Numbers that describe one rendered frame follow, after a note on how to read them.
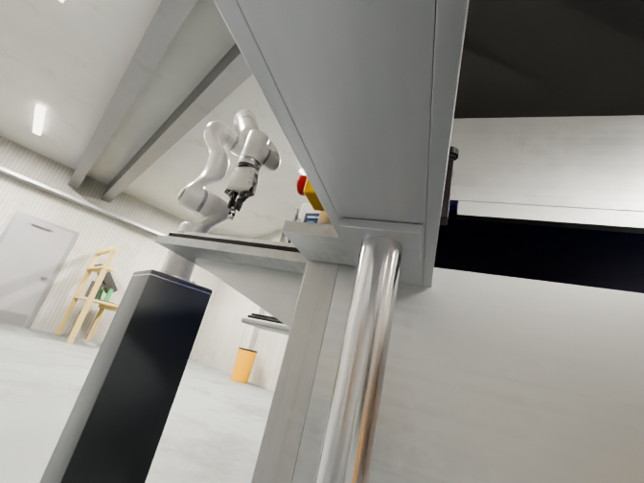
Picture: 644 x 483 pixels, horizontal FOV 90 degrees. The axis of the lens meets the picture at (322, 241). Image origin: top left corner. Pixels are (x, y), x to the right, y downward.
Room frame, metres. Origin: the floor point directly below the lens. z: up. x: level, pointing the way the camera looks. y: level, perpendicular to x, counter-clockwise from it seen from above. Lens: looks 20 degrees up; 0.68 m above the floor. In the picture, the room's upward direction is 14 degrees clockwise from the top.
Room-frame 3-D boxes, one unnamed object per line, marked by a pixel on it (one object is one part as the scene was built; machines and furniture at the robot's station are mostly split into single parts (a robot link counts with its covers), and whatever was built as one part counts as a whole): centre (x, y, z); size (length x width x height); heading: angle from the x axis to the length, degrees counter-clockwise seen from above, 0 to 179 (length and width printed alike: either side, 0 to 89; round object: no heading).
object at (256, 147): (1.09, 0.34, 1.39); 0.09 x 0.08 x 0.13; 129
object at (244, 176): (1.09, 0.34, 1.25); 0.10 x 0.07 x 0.11; 70
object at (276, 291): (0.77, 0.14, 0.79); 0.34 x 0.03 x 0.13; 70
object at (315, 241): (0.52, -0.02, 0.87); 0.14 x 0.13 x 0.02; 70
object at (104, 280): (7.32, 4.05, 0.95); 1.53 x 1.31 x 1.90; 40
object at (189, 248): (1.00, 0.04, 0.87); 0.70 x 0.48 x 0.02; 160
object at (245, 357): (7.02, 0.93, 0.31); 0.40 x 0.39 x 0.61; 130
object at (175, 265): (1.36, 0.56, 0.95); 0.19 x 0.19 x 0.18
